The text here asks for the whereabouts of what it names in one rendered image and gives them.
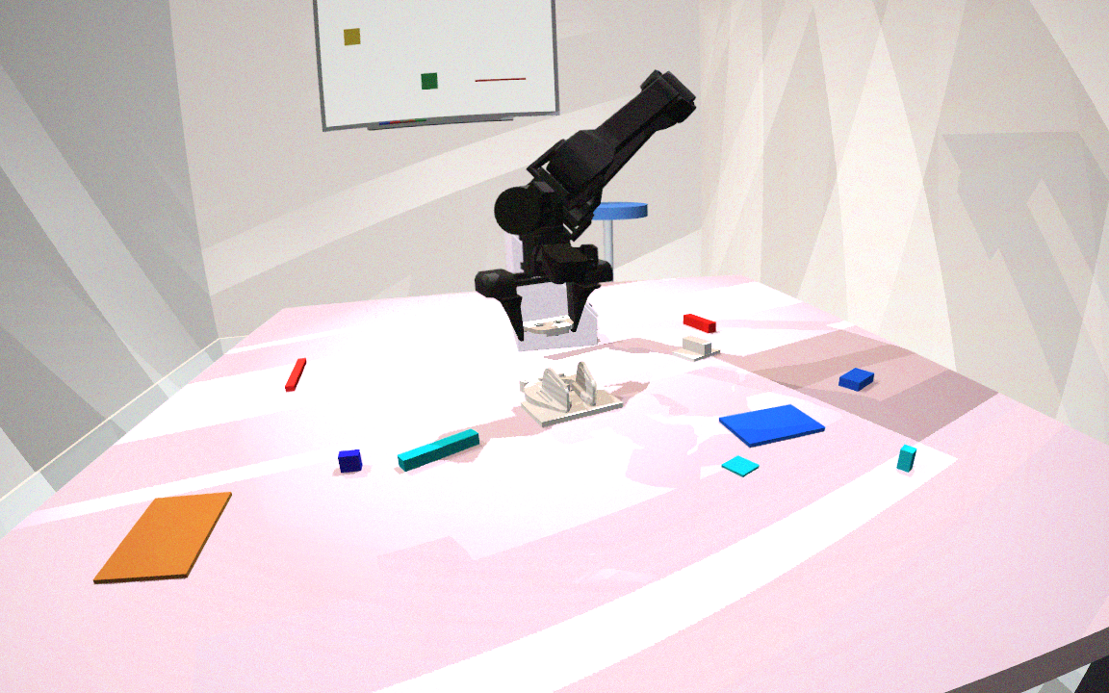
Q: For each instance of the blue flat plate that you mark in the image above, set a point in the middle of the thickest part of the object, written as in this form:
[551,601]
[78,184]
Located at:
[768,426]

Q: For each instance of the cyan rectangular bar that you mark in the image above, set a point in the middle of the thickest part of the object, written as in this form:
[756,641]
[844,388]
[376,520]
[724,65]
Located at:
[426,454]

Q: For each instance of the teal rectangular block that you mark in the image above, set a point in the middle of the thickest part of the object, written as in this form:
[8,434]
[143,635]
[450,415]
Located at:
[906,458]

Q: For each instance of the red flat bar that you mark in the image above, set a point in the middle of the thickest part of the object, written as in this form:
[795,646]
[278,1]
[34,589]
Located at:
[295,375]

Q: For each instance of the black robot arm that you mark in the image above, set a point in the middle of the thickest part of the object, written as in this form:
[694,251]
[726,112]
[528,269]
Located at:
[570,189]

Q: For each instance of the small cyan flat square plate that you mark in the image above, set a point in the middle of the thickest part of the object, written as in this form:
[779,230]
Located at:
[740,466]

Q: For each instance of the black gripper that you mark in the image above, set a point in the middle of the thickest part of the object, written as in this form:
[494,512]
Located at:
[501,284]

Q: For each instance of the red rectangular block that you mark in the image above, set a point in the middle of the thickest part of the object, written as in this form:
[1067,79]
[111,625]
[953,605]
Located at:
[699,323]

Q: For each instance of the orange flat plate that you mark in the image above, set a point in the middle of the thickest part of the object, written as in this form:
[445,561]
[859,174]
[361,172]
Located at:
[167,539]

